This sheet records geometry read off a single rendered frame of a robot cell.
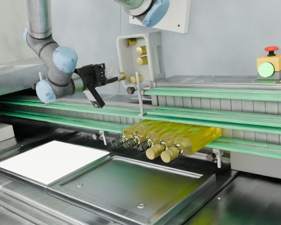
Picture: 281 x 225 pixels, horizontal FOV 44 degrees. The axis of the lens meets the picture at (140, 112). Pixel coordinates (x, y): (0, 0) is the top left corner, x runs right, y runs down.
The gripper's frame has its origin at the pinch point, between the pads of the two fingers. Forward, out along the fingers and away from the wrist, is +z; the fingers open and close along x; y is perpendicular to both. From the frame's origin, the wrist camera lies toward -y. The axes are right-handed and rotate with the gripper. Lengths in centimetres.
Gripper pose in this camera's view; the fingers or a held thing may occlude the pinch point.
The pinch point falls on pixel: (117, 77)
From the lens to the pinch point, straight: 139.0
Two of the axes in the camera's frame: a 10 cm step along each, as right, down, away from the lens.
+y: -1.5, -9.6, -2.3
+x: -7.5, -0.4, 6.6
